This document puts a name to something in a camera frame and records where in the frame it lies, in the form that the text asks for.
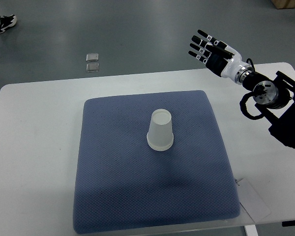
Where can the white paper tag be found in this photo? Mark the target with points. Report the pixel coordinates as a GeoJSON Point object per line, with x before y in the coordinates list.
{"type": "Point", "coordinates": [251, 201]}

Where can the black white sneaker far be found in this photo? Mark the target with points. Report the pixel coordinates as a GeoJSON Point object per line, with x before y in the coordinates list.
{"type": "Point", "coordinates": [7, 22]}

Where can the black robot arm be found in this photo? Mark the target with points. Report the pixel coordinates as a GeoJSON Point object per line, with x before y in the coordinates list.
{"type": "Point", "coordinates": [270, 99]}

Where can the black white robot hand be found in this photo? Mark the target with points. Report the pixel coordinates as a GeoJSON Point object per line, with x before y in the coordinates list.
{"type": "Point", "coordinates": [222, 60]}

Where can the white paper cup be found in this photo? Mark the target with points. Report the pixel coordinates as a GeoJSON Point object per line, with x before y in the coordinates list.
{"type": "Point", "coordinates": [162, 148]}
{"type": "Point", "coordinates": [160, 131]}

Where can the white paper cup on cushion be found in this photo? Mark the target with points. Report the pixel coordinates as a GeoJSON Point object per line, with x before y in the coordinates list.
{"type": "Point", "coordinates": [162, 148]}

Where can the black table control panel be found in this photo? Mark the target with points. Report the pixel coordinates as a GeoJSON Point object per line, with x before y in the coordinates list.
{"type": "Point", "coordinates": [288, 223]}

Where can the white table leg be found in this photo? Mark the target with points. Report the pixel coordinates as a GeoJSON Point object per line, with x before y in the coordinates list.
{"type": "Point", "coordinates": [250, 230]}

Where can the blue mesh cushion pad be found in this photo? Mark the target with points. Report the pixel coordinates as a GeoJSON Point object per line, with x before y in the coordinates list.
{"type": "Point", "coordinates": [121, 183]}

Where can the upper metal floor plate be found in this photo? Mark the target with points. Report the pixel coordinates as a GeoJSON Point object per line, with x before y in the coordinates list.
{"type": "Point", "coordinates": [92, 57]}

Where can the wooden furniture corner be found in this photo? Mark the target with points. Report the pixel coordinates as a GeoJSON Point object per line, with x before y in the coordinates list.
{"type": "Point", "coordinates": [283, 4]}

